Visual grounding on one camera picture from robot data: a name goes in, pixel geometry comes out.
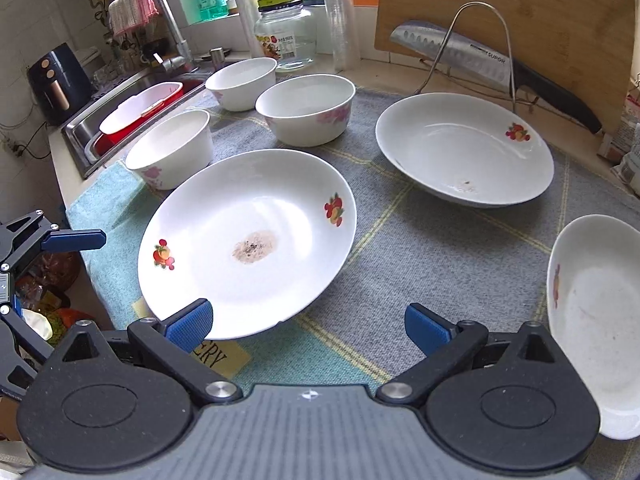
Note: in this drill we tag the dark blue air fryer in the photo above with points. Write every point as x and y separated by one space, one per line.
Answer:
55 85

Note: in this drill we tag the glass jar with green lid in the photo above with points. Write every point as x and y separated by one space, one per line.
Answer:
285 40

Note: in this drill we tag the steel faucet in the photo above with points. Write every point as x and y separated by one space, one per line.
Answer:
172 35

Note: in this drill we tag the wall power socket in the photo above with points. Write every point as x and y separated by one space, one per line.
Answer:
10 146

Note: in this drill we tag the red wash basin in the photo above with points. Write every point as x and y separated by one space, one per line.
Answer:
112 142

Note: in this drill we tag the white plastic tray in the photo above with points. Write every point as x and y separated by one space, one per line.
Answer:
135 110

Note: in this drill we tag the stack of white plates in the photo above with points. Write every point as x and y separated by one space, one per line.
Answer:
250 200

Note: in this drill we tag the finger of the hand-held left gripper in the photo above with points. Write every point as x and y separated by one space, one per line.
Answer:
75 240
20 340

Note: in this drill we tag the white fruit print plate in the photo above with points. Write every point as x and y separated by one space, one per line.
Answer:
595 340
450 152

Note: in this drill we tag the stainless steel sink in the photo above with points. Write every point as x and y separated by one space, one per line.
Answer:
82 135

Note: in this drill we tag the white floral bowl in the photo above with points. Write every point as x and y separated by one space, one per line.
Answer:
242 82
170 147
305 112

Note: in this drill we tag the pink dish cloth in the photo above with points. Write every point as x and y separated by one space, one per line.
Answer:
130 12

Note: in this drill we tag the bamboo cutting board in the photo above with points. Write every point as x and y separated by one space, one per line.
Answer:
550 10

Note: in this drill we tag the white snack bag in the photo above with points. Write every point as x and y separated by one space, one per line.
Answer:
627 150

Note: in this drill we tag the grey and teal checked mat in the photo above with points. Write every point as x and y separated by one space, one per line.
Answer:
450 260

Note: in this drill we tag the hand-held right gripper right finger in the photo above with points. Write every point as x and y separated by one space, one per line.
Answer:
427 327

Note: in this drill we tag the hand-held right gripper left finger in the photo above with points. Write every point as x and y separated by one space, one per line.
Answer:
192 320

